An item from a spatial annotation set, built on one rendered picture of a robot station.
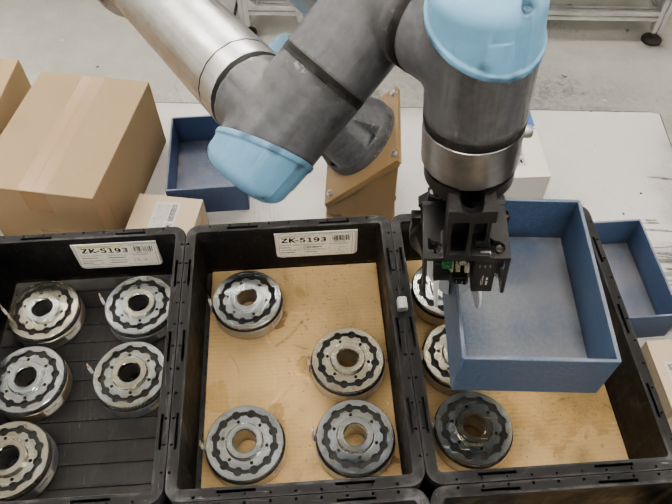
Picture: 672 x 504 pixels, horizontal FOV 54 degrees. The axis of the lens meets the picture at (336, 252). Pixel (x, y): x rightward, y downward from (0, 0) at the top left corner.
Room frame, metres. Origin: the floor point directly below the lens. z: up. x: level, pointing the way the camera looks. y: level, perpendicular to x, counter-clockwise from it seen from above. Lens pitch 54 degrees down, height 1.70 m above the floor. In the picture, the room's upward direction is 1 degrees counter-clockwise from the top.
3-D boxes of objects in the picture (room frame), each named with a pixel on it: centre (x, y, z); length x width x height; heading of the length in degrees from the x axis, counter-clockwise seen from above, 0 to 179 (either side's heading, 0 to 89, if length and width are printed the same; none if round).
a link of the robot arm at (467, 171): (0.36, -0.11, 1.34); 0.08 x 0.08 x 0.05
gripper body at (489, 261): (0.35, -0.11, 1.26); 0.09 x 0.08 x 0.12; 176
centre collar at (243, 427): (0.31, 0.12, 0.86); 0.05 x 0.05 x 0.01
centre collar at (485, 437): (0.32, -0.18, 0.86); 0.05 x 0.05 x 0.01
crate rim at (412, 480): (0.42, 0.06, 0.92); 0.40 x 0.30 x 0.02; 3
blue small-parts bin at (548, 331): (0.38, -0.19, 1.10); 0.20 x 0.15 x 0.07; 178
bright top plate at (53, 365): (0.40, 0.43, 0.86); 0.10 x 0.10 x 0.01
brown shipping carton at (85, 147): (0.89, 0.49, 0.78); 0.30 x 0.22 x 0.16; 171
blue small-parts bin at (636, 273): (0.64, -0.48, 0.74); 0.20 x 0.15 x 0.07; 3
